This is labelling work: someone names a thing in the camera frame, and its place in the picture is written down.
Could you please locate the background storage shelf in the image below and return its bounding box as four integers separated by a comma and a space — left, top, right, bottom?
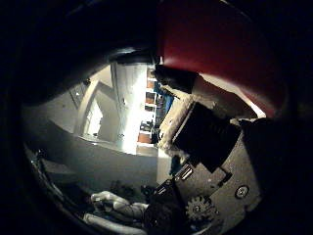
136, 64, 175, 155

